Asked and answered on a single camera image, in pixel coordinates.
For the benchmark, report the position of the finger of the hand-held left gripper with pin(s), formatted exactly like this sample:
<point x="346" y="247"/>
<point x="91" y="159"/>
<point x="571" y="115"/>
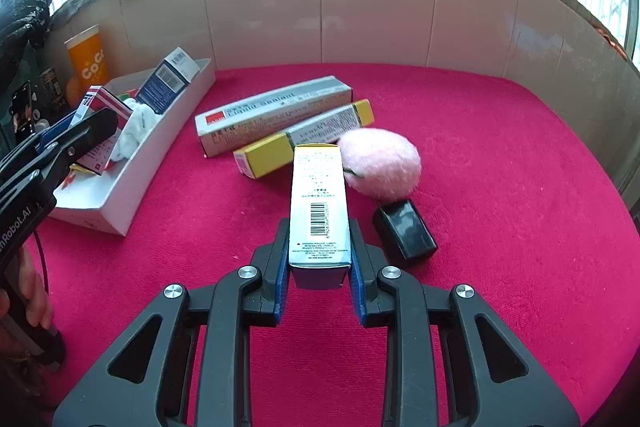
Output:
<point x="60" y="132"/>
<point x="92" y="132"/>

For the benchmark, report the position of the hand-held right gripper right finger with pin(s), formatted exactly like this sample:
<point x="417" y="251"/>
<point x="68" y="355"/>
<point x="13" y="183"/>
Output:
<point x="356" y="297"/>

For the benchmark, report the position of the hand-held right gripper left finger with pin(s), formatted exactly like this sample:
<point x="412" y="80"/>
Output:
<point x="281" y="287"/>

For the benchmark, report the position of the white box red blue stripes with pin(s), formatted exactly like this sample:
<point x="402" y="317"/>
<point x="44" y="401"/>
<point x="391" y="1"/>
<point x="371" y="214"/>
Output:
<point x="112" y="102"/>

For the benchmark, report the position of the white cardboard tray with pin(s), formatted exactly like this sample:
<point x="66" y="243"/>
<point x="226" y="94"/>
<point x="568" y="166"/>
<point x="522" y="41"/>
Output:
<point x="150" y="167"/>

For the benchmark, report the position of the black charger adapter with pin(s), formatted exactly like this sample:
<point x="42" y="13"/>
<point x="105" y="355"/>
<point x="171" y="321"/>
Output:
<point x="405" y="229"/>

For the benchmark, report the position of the blue and white box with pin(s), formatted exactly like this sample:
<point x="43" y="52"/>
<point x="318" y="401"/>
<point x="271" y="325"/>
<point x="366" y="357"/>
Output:
<point x="165" y="82"/>

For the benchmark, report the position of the grey blue barcode box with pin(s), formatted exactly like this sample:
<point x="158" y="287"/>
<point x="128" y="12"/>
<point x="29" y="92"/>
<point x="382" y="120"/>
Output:
<point x="320" y="207"/>

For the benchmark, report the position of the pink plush ball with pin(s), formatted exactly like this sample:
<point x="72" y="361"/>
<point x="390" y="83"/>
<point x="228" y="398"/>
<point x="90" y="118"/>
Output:
<point x="385" y="162"/>

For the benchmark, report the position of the long yellow box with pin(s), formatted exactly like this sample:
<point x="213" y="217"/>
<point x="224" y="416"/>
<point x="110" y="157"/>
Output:
<point x="310" y="129"/>

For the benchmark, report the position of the long grey box red label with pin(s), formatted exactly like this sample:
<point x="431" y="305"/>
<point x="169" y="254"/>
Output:
<point x="270" y="107"/>

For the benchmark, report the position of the person's left hand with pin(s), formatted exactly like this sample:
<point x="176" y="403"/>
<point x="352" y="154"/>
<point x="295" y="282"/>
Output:
<point x="30" y="287"/>

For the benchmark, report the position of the black smartphone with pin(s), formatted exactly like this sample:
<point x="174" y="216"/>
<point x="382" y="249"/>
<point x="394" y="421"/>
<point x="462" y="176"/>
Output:
<point x="22" y="112"/>

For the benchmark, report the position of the orange fruit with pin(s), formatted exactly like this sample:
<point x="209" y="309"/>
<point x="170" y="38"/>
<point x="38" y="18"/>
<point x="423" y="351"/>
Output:
<point x="74" y="91"/>

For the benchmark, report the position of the dark drink can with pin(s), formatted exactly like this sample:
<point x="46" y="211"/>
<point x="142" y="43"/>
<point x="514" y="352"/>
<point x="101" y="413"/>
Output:
<point x="50" y="87"/>

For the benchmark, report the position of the yellow green packet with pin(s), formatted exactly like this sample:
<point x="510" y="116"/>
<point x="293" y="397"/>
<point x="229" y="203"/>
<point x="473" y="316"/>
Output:
<point x="75" y="176"/>

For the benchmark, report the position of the white fluffy toy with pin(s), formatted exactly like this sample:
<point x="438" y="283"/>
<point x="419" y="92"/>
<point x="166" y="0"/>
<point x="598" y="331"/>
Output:
<point x="142" y="124"/>

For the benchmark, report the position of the orange paper cup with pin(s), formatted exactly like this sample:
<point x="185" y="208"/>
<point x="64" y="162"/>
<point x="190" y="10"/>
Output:
<point x="90" y="62"/>

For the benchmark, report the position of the black plastic bag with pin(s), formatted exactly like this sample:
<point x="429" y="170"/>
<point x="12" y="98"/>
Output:
<point x="25" y="22"/>

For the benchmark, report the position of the red fleece table cover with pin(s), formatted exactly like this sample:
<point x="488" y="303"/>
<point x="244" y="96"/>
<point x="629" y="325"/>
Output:
<point x="500" y="207"/>

